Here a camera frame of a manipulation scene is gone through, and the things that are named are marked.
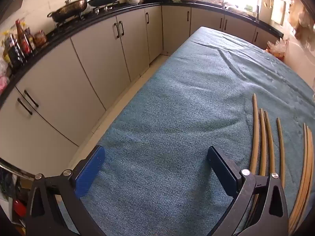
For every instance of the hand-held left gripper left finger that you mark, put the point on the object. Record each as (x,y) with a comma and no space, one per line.
(89,172)

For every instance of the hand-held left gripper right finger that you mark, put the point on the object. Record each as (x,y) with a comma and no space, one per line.
(222,172)

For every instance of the wooden chopstick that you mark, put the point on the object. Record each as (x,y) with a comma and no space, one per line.
(256,132)
(270,142)
(307,157)
(263,147)
(281,147)
(311,157)

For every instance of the blue table cloth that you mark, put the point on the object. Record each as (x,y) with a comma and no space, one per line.
(172,103)

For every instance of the white kitchen cabinets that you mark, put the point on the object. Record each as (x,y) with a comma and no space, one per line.
(98,54)

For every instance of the pink plastic bag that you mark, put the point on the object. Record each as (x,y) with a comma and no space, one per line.
(3,82)

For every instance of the clear plastic bags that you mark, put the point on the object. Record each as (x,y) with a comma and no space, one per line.
(278,48)

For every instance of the dark sauce bottle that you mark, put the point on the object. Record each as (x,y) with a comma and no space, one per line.
(14,52)

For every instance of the glass jar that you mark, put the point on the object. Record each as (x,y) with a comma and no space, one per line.
(40,38)

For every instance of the red sauce bottle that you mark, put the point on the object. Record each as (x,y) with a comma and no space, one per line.
(21,39)

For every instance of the gas stove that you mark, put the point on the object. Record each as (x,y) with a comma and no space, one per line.
(98,11)

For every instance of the kitchen faucet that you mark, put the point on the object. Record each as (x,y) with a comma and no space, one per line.
(257,13)

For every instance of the frying pan with food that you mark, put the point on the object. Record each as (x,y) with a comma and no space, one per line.
(67,9)

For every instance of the black kitchen countertop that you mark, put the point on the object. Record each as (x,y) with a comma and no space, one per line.
(128,9)

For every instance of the white cutting board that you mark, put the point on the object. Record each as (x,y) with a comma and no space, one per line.
(278,11)

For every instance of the white bowl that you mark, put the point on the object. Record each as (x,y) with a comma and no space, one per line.
(134,1)

